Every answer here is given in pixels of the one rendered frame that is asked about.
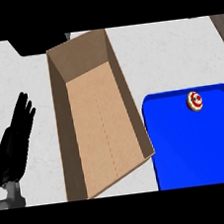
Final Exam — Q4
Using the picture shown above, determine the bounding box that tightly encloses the white red frosted cupcake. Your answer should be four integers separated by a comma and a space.
186, 89, 205, 112

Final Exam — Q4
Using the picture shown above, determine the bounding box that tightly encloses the brown cardboard box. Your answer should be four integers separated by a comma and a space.
43, 25, 161, 203

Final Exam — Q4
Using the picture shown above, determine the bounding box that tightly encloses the black appliance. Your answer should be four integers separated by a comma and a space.
8, 33, 74, 59

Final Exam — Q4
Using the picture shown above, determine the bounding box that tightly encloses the blue tray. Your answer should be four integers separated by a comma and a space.
138, 82, 224, 192

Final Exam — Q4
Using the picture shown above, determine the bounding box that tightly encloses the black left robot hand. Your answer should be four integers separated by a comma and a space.
0, 90, 46, 188

